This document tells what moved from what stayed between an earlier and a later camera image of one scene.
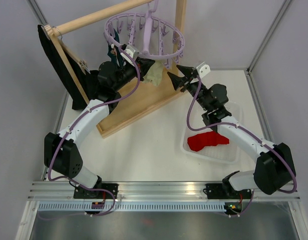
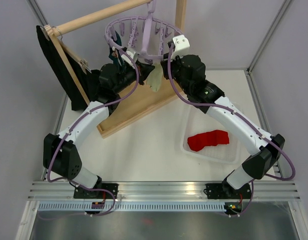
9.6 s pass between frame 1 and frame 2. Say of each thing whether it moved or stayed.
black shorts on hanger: stayed
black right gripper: moved
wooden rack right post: stayed
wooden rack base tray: stayed
